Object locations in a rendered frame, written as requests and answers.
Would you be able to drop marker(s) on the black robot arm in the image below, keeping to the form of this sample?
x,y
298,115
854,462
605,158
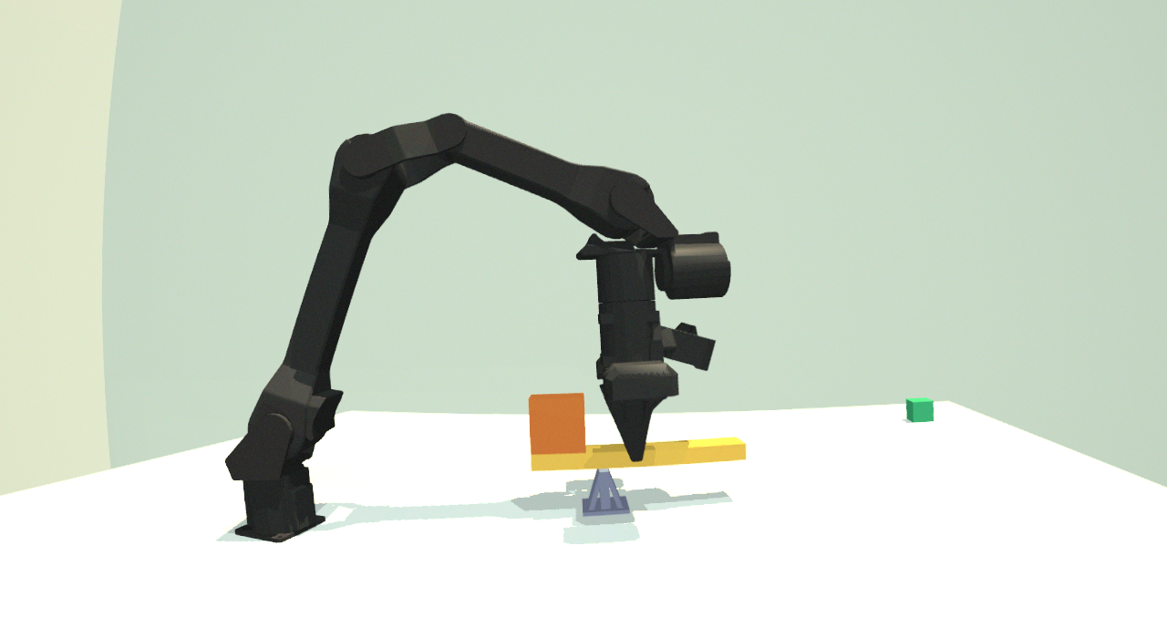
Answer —
x,y
370,172

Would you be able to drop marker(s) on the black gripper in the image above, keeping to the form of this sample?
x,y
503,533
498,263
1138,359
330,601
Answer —
x,y
633,386

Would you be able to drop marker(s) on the green cube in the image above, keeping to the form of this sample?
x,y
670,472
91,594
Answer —
x,y
919,409

